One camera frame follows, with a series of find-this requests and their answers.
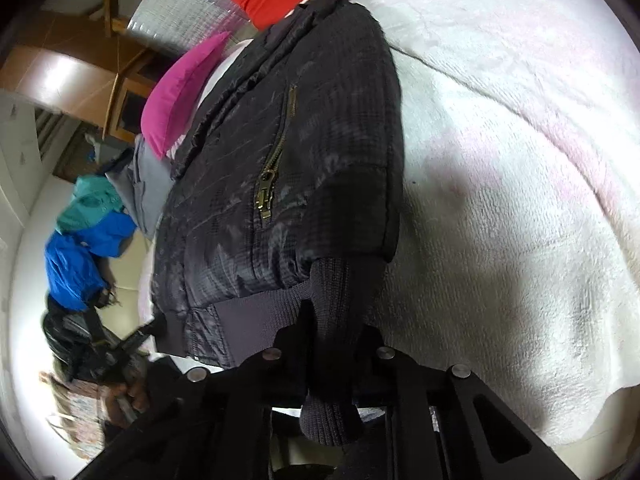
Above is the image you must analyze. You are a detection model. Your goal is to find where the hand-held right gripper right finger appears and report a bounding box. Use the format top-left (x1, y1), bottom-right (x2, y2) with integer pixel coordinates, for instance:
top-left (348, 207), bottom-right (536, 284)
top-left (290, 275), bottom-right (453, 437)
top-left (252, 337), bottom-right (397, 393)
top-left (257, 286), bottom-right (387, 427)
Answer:
top-left (356, 325), bottom-right (583, 480)

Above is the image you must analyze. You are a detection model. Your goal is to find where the teal shirt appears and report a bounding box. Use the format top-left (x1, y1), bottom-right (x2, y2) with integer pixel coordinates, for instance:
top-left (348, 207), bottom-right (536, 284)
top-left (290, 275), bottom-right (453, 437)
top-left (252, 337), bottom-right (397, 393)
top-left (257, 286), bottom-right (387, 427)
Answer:
top-left (55, 175), bottom-right (126, 236)

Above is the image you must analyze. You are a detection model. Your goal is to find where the grey coat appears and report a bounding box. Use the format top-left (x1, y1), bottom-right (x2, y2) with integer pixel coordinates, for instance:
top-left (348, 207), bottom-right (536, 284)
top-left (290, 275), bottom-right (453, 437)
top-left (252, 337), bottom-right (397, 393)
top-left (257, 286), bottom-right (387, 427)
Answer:
top-left (105, 137), bottom-right (176, 238)

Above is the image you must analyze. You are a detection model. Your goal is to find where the silver foil insulation mat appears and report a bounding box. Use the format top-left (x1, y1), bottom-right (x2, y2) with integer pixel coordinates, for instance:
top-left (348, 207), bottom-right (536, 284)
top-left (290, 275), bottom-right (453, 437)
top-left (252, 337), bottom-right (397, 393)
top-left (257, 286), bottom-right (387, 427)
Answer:
top-left (127, 0), bottom-right (266, 61)

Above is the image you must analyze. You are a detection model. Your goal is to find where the wooden cabinet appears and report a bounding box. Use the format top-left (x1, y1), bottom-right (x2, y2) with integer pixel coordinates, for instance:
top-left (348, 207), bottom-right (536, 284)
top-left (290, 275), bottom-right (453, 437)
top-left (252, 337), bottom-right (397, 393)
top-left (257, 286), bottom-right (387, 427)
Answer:
top-left (102, 55), bottom-right (162, 142)

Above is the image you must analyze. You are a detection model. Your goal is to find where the brown slatted shutter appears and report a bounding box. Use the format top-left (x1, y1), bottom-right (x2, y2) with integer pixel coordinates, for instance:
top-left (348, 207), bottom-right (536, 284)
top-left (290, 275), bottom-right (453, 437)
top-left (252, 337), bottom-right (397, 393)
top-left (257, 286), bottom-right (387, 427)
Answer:
top-left (34, 110), bottom-right (67, 162)

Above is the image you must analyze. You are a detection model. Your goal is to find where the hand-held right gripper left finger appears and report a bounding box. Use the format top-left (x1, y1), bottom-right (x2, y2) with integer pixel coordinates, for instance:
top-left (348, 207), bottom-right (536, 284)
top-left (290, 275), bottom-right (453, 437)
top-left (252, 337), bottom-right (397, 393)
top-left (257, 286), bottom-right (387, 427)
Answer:
top-left (70, 301), bottom-right (313, 480)

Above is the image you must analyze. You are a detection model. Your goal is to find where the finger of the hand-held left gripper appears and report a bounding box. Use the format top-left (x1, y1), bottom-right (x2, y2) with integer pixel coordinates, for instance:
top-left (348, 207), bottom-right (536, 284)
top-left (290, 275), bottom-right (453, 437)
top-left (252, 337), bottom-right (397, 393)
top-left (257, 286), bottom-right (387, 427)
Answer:
top-left (134, 315), bottom-right (169, 349)

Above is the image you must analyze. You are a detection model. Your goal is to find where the dark navy cloth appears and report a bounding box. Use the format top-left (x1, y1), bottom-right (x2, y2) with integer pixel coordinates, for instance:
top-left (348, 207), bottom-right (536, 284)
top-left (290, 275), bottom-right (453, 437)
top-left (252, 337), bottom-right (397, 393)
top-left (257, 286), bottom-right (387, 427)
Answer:
top-left (106, 147), bottom-right (137, 177)

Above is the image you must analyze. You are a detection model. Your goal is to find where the magenta pillow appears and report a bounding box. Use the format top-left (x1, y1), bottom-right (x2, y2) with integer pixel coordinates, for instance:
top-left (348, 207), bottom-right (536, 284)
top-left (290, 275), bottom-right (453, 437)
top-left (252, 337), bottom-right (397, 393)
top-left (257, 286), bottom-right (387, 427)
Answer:
top-left (141, 31), bottom-right (233, 160)

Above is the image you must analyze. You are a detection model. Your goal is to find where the blue jacket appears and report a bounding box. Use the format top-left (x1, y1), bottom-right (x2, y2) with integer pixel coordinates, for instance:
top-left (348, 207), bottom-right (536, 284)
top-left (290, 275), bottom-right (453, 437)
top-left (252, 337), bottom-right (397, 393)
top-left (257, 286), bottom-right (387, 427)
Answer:
top-left (44, 210), bottom-right (138, 312)

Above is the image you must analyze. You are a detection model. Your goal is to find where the black quilted jacket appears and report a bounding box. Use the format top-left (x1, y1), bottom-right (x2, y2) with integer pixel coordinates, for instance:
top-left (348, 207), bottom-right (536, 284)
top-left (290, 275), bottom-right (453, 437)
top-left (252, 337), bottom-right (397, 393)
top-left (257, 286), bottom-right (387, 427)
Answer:
top-left (150, 0), bottom-right (407, 448)

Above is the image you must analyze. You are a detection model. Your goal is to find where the tall wooden wardrobe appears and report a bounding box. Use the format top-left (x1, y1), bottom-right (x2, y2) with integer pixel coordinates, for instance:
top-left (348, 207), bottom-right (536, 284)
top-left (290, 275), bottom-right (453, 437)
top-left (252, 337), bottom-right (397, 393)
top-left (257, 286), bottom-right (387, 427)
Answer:
top-left (0, 10), bottom-right (123, 116)

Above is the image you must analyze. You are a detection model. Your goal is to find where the white textured blanket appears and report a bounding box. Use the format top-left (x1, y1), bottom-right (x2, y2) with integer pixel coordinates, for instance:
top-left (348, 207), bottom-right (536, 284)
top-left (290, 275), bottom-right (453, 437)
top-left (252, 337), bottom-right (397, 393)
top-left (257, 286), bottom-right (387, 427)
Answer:
top-left (135, 0), bottom-right (637, 480)

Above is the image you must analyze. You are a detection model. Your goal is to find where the person's left hand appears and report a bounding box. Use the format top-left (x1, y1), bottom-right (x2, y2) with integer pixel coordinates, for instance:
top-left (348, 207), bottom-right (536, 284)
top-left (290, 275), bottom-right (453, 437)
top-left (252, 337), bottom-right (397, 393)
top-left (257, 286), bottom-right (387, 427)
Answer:
top-left (106, 379), bottom-right (152, 427)

